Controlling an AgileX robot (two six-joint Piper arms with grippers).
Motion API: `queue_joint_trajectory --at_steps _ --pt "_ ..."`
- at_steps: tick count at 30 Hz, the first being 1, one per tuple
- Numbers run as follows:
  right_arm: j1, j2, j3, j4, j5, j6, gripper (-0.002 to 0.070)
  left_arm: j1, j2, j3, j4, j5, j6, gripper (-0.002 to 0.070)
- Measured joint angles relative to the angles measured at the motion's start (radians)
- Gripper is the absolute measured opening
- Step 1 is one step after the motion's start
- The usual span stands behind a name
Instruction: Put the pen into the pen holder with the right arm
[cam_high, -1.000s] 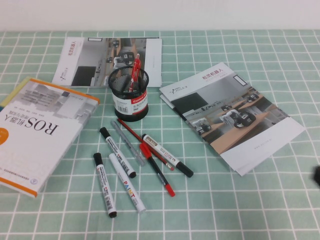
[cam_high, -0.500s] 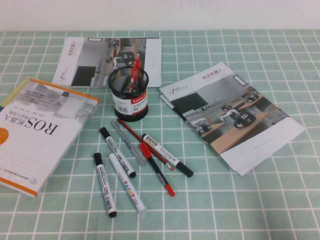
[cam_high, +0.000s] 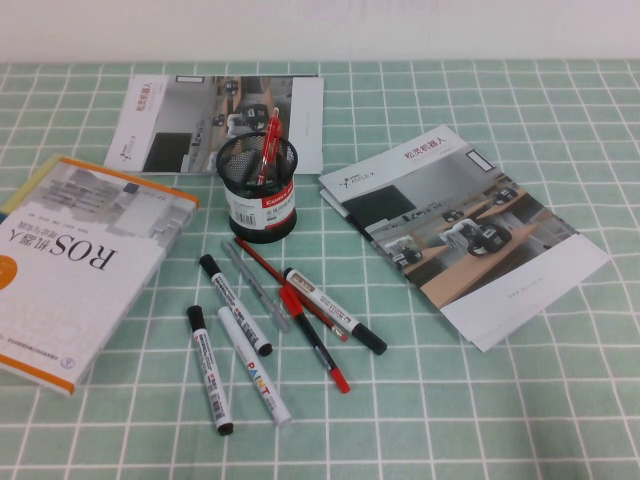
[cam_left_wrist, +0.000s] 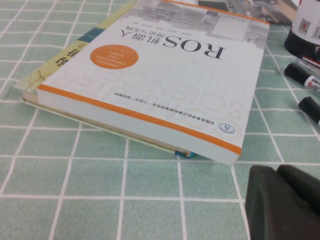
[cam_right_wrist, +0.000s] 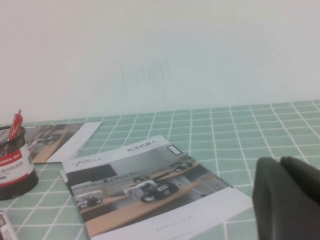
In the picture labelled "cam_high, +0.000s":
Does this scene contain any white marker with gold label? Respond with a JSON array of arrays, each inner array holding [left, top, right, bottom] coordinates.
[[283, 266, 389, 357]]

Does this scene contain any robot photo brochure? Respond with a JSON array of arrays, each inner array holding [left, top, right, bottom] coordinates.
[[318, 124, 612, 351], [319, 185, 501, 354], [102, 73, 325, 176]]

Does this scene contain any white orange ROS book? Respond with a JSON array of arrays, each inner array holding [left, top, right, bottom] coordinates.
[[0, 154, 201, 396]]

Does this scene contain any yellow blue book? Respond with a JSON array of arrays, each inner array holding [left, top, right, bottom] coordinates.
[[0, 152, 64, 224]]

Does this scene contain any white marker with black cap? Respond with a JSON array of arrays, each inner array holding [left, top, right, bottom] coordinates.
[[185, 304, 235, 437], [198, 253, 275, 358]]

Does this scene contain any red pencil with eraser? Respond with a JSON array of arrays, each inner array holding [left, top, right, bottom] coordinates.
[[234, 235, 350, 343]]

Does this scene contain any black pen with red cap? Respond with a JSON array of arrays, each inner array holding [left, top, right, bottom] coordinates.
[[278, 285, 352, 395]]

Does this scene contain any grey pen with clear cap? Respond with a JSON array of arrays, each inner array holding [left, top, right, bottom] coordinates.
[[221, 241, 294, 334]]

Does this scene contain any black mesh pen holder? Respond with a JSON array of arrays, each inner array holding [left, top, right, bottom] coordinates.
[[215, 132, 299, 245]]

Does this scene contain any red retractable gel pen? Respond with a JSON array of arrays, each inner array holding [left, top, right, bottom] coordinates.
[[257, 107, 281, 187]]

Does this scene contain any white paint marker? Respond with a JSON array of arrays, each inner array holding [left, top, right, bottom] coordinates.
[[216, 305, 293, 427]]

